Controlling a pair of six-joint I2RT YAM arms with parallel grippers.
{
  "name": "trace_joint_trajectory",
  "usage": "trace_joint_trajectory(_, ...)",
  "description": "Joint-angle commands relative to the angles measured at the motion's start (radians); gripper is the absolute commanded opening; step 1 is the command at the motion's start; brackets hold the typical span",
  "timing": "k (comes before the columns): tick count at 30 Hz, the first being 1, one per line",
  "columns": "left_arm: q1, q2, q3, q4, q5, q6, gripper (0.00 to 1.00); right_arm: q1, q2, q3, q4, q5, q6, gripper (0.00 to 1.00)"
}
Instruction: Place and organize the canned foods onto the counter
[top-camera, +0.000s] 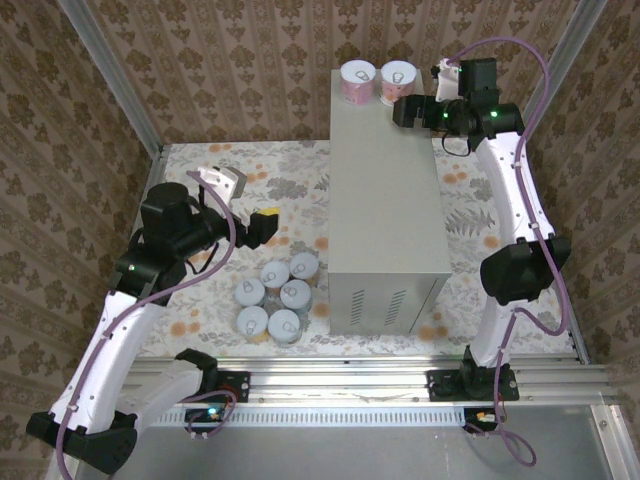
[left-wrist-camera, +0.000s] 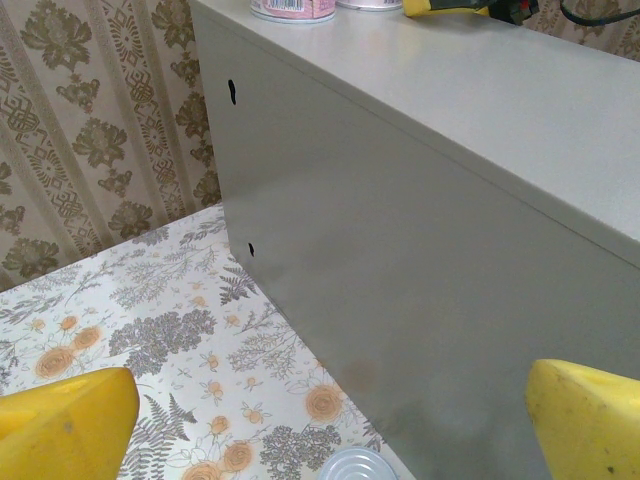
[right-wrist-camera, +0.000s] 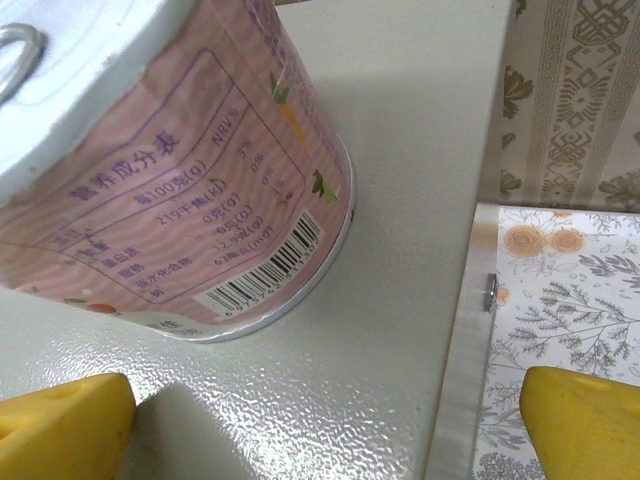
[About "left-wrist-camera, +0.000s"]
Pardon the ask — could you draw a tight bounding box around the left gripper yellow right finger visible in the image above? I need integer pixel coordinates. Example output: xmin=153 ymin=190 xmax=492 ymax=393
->
xmin=523 ymin=357 xmax=640 ymax=480

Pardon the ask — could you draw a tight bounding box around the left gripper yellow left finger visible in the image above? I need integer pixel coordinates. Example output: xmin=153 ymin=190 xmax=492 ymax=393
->
xmin=0 ymin=366 xmax=141 ymax=480

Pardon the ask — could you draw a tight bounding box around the pink label tin can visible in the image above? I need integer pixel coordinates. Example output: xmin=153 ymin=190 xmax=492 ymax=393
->
xmin=335 ymin=0 xmax=404 ymax=13

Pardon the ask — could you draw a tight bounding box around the pink carrot-print tin can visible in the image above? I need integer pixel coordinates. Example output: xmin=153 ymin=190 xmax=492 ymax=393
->
xmin=248 ymin=0 xmax=337 ymax=24

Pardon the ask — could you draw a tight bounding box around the silver-lid tin can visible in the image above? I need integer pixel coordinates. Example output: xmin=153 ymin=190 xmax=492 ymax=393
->
xmin=318 ymin=446 xmax=404 ymax=480

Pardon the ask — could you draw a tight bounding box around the grey counter box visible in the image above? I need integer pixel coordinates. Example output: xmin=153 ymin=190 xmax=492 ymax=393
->
xmin=189 ymin=0 xmax=640 ymax=480

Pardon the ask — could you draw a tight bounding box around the thin black cable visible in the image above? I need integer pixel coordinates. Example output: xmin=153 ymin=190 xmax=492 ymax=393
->
xmin=558 ymin=0 xmax=640 ymax=25

